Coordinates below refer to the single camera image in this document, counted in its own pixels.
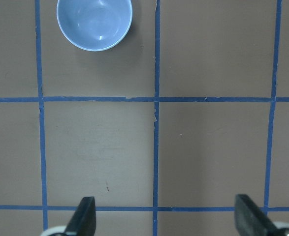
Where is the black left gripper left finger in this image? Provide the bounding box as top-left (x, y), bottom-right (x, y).
top-left (64, 197), bottom-right (96, 236)

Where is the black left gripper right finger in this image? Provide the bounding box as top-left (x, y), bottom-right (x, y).
top-left (234, 194), bottom-right (278, 236)

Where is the blue bowl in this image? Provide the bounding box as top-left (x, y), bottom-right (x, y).
top-left (56, 0), bottom-right (133, 52)

